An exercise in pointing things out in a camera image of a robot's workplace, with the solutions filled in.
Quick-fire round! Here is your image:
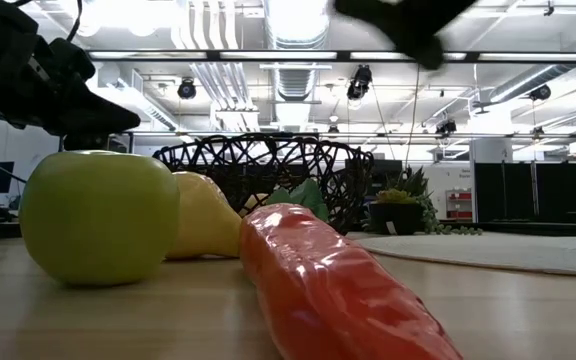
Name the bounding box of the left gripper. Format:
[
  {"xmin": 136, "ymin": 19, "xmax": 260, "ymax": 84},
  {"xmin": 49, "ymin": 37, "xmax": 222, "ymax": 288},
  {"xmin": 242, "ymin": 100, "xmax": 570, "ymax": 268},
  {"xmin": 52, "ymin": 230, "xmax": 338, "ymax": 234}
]
[{"xmin": 0, "ymin": 0, "xmax": 142, "ymax": 151}]

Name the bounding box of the black ceiling spot lamp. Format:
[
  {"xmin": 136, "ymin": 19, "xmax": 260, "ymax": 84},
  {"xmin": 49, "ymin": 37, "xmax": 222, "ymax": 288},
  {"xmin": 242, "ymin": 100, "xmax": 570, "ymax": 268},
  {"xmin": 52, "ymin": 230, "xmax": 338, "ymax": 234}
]
[
  {"xmin": 345, "ymin": 64, "xmax": 373, "ymax": 101},
  {"xmin": 176, "ymin": 77, "xmax": 198, "ymax": 101},
  {"xmin": 528, "ymin": 83, "xmax": 553, "ymax": 103}
]

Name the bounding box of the green apple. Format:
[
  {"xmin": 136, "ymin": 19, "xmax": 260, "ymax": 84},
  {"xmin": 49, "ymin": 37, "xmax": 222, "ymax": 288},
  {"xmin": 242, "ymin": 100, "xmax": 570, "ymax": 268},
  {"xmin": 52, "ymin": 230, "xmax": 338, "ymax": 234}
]
[{"xmin": 18, "ymin": 149, "xmax": 181, "ymax": 287}]

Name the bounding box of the yellow pear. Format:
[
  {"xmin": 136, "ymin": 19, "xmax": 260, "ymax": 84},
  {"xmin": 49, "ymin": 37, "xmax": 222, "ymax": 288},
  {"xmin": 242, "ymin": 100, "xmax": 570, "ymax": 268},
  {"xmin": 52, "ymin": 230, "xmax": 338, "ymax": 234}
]
[{"xmin": 165, "ymin": 170, "xmax": 243, "ymax": 260}]

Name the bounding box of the red and white shelf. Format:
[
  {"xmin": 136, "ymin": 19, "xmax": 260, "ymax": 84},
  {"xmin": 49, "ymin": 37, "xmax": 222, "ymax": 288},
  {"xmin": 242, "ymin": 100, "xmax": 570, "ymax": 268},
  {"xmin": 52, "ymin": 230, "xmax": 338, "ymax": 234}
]
[{"xmin": 445, "ymin": 188, "xmax": 474, "ymax": 221}]

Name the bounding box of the potted succulent plant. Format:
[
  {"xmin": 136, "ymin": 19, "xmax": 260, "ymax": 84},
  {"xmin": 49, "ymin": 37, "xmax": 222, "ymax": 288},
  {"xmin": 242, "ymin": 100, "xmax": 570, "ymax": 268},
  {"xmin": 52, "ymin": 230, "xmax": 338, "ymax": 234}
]
[{"xmin": 365, "ymin": 167, "xmax": 484, "ymax": 236}]

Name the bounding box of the white round plate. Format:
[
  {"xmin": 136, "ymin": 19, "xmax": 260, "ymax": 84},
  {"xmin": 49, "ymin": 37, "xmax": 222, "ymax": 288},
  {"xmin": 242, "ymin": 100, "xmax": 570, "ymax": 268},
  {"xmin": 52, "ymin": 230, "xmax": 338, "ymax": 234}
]
[{"xmin": 355, "ymin": 232, "xmax": 576, "ymax": 279}]

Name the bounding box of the orange carrot with green leaves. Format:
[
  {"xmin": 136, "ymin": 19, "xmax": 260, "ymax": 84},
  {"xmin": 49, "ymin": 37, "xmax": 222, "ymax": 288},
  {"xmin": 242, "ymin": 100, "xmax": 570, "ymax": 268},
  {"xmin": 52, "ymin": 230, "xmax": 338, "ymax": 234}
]
[{"xmin": 239, "ymin": 178, "xmax": 464, "ymax": 360}]

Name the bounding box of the thin hanging cable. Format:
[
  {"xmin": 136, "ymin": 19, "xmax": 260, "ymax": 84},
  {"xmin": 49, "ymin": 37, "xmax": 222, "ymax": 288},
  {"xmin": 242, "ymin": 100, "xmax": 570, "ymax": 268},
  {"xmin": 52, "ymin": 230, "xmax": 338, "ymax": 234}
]
[{"xmin": 403, "ymin": 64, "xmax": 422, "ymax": 169}]

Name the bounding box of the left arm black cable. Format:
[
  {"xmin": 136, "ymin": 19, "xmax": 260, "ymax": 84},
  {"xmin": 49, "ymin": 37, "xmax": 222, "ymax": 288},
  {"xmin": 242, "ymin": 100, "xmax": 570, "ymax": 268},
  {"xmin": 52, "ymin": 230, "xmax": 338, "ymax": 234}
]
[{"xmin": 65, "ymin": 0, "xmax": 84, "ymax": 44}]

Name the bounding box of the silver ventilation duct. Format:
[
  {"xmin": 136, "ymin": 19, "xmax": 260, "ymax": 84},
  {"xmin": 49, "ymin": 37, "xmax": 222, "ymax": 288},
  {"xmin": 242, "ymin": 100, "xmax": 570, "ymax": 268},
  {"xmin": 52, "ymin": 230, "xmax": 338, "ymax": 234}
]
[{"xmin": 262, "ymin": 0, "xmax": 332, "ymax": 104}]

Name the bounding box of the black wire basket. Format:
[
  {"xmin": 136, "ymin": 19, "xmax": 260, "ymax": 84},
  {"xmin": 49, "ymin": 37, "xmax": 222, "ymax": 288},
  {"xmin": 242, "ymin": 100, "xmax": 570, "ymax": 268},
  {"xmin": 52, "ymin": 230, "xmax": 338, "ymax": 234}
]
[{"xmin": 152, "ymin": 132, "xmax": 375, "ymax": 235}]

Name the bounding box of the black partition wall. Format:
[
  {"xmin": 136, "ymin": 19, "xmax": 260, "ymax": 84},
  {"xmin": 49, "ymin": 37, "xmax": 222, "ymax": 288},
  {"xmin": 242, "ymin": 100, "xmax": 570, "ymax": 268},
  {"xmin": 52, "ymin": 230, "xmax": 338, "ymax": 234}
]
[{"xmin": 473, "ymin": 155, "xmax": 576, "ymax": 225}]

